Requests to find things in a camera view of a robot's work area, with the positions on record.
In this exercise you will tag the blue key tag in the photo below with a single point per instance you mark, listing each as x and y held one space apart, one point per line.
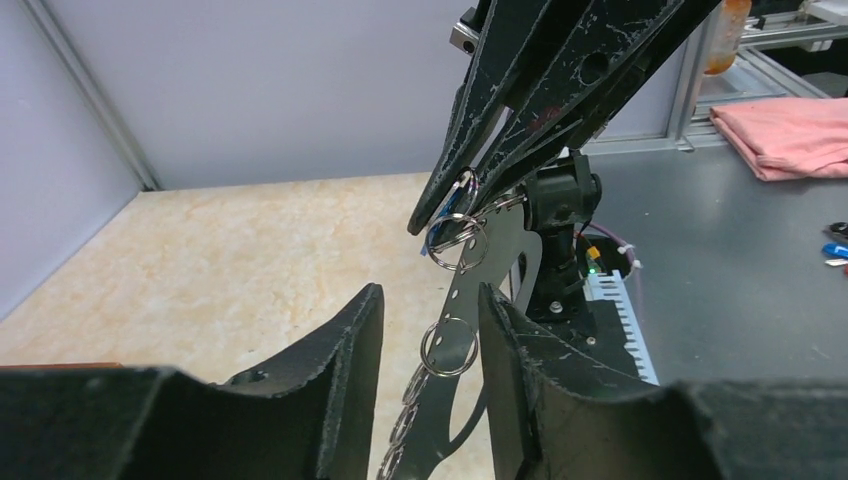
444 212
835 250

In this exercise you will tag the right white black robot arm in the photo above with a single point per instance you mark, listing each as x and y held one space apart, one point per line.
560 194

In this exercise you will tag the orange compartment tray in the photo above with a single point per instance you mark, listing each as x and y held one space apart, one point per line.
59 366

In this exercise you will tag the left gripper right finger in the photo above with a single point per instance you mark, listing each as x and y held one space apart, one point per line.
555 412

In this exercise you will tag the pink folded cloth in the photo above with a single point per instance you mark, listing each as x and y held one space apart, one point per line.
789 138

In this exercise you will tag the white slotted cable duct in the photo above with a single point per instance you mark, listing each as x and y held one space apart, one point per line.
611 287

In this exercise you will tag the blue key tag on desk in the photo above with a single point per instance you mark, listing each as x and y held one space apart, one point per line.
835 250

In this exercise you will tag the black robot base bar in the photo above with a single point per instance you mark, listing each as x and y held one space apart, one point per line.
596 344

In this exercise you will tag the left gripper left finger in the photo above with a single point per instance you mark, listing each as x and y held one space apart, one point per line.
305 413

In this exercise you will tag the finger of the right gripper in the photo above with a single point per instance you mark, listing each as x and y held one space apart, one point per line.
518 42
621 47

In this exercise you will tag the orange bottle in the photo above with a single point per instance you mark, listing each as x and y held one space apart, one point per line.
727 36

